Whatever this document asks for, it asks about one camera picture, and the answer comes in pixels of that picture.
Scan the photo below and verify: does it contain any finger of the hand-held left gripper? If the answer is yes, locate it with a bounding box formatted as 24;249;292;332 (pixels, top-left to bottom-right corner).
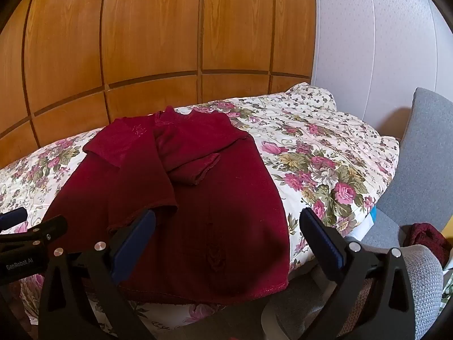
0;207;28;231
0;217;68;256

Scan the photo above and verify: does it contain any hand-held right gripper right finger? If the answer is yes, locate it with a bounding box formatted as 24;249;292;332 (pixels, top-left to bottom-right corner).
299;207;414;340

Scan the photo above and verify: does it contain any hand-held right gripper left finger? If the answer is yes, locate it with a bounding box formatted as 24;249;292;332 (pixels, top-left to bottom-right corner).
38;210;156;340

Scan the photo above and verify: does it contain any dark red knit garment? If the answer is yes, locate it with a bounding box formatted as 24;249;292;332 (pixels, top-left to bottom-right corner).
35;105;289;305

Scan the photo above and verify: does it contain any floral quilt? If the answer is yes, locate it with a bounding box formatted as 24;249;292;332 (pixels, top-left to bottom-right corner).
0;82;402;340

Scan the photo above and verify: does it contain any small dark red knit cloth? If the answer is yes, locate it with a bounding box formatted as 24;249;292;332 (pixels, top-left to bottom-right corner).
403;222;453;266

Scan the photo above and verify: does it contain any grey upholstered chair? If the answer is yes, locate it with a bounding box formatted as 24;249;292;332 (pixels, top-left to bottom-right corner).
349;87;453;256

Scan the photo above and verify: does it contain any wooden wardrobe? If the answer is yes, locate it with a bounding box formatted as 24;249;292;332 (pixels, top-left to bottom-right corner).
0;0;317;169

